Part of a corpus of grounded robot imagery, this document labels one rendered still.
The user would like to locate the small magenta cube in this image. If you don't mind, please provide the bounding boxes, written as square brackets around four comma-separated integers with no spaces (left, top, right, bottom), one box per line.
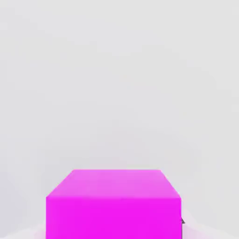
[45,169,183,239]

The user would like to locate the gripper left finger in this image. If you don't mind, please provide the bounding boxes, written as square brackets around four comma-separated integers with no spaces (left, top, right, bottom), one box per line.
[11,221,47,239]

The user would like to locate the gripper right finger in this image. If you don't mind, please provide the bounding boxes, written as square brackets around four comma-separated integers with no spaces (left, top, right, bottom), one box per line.
[181,216,225,239]

